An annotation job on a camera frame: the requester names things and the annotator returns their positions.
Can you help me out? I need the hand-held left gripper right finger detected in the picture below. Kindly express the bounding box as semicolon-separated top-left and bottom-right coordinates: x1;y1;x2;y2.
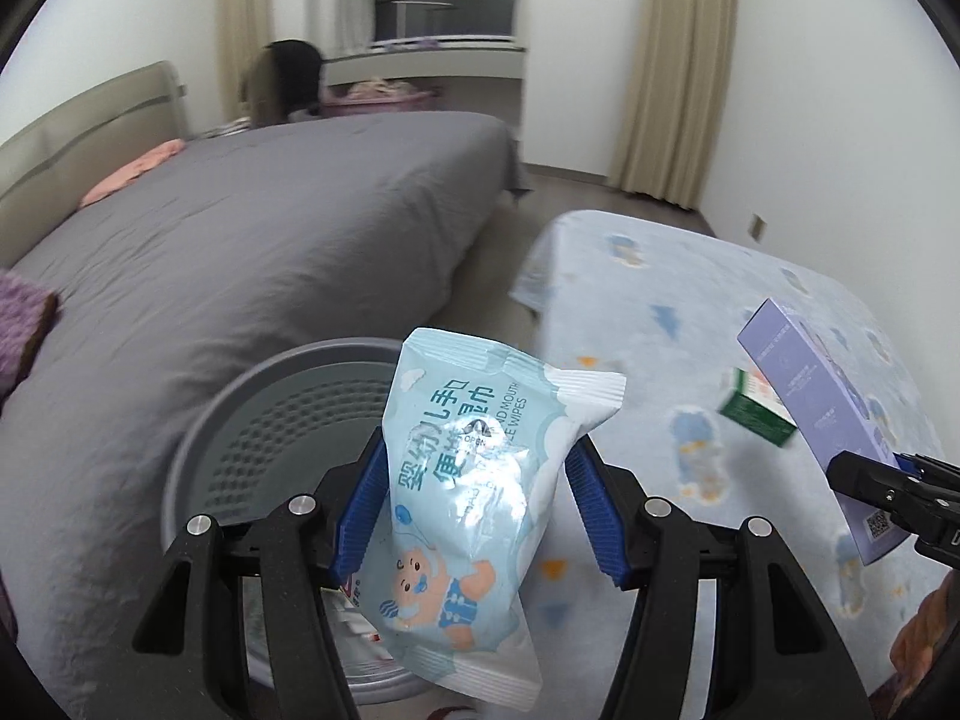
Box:
564;441;875;720

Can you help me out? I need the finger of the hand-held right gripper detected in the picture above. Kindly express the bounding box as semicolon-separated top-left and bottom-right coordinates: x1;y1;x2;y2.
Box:
896;452;960;485
827;450;920;518

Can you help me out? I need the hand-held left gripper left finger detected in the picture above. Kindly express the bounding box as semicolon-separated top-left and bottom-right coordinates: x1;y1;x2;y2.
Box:
131;426;391;720

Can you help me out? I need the purple cardboard box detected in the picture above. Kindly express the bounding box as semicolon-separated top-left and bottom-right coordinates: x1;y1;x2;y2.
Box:
737;298;912;567

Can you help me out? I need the light blue wet wipes packet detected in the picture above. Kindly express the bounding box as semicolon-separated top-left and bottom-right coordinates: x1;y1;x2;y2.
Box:
352;328;627;697

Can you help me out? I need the white box with red hearts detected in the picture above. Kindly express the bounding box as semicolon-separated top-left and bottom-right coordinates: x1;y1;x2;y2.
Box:
335;577;395;683

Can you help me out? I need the grey perforated plastic basket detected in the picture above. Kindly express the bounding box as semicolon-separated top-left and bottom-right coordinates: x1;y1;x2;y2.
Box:
161;337;451;706

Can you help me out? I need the person's right forearm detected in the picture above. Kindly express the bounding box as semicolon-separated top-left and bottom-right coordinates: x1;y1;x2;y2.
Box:
889;585;960;691

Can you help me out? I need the green and white small box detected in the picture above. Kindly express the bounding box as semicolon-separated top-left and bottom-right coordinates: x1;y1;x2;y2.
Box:
718;367;798;451

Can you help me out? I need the light blue printed blanket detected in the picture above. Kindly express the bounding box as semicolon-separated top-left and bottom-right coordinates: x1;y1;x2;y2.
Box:
510;210;953;720

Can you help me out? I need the grey bed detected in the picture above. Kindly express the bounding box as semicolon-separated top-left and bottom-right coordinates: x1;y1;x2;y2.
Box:
0;111;533;720

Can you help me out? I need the purple knit cloth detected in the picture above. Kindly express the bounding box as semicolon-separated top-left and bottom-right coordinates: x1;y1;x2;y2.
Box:
0;270;59;398

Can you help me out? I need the pink cloth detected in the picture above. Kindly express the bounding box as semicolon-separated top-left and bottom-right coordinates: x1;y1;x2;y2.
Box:
79;139;187;207

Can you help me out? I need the pink pile of clothes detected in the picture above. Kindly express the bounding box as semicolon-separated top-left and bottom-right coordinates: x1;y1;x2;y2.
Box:
319;79;436;117

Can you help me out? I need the white window bench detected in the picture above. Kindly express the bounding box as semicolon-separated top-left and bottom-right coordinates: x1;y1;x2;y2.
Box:
322;41;526;91

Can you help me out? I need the beige headboard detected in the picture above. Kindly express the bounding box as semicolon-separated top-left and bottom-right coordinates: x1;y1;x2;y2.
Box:
0;61;188;267

